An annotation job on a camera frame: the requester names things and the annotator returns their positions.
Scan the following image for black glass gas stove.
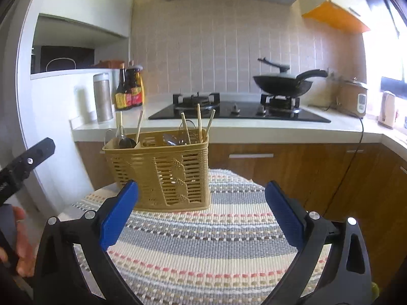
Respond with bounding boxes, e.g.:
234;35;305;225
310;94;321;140
148;92;331;123

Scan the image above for champagne steel thermos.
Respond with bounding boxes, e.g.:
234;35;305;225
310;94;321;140
93;73;114;124

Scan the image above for yellow plastic utensil basket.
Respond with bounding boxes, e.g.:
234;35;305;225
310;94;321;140
102;129;211;212

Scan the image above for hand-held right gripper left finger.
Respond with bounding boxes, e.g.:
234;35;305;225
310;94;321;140
33;180;143;305

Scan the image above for black wok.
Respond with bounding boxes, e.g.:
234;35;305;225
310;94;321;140
253;69;328;98

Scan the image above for white upper cabinet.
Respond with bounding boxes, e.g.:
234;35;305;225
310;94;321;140
32;0;138;38

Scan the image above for wide dark sauce bottle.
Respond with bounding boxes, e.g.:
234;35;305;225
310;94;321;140
125;65;145;108

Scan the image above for brown wicker basket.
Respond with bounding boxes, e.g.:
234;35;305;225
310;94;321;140
95;60;125;69

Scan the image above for slim dark sauce bottle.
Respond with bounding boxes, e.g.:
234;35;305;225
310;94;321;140
115;64;132;111

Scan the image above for person's left hand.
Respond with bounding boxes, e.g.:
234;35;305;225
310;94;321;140
0;205;35;278

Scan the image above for rice cooker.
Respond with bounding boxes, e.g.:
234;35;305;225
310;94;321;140
336;77;369;117

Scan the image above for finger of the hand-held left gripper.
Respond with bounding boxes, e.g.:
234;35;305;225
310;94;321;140
9;138;56;181

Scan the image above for dark framed window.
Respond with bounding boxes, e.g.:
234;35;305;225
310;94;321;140
362;0;407;128

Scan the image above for wooden chopstick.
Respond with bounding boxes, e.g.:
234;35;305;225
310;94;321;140
181;112;192;145
196;103;204;142
135;110;144;143
204;109;216;134

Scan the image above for striped woven mat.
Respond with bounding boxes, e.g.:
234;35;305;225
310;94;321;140
64;168;333;305

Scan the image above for black bag with white cord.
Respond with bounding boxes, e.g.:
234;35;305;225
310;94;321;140
40;46;95;74

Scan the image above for orange bottomed upper cabinet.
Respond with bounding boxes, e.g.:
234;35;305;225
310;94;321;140
301;0;372;34

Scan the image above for black power cable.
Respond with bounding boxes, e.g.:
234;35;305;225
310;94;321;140
303;102;365;217

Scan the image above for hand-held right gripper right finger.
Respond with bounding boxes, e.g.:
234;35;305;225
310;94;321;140
264;180;373;305

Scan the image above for black plastic spoon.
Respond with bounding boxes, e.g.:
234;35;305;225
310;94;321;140
114;124;137;149

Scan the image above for wok lid with black handle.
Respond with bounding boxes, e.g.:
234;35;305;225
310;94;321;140
257;57;290;77

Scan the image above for pink white electric kettle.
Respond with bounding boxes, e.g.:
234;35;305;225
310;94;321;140
378;91;397;129

